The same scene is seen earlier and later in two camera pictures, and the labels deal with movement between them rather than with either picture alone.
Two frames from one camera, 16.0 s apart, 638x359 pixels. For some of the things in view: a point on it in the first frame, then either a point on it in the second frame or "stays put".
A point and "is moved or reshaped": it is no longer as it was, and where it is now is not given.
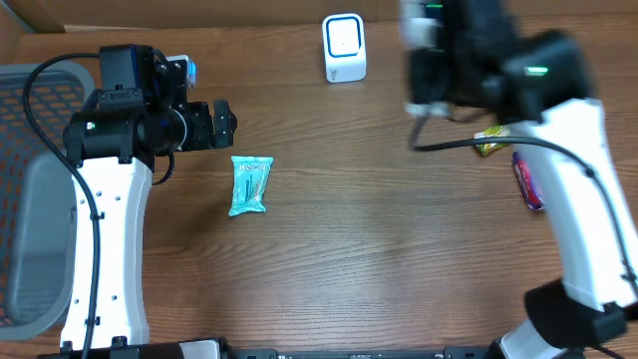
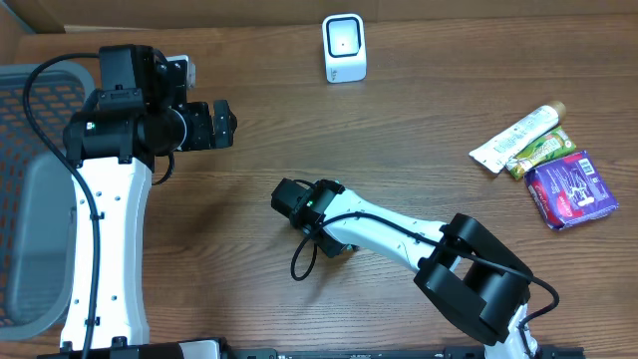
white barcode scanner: (344, 47) stays put
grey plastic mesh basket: (38, 201) stays put
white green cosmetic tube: (421, 32) → (493, 154)
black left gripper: (200, 112) stays put
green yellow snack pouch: (496, 131) is moved or reshaped
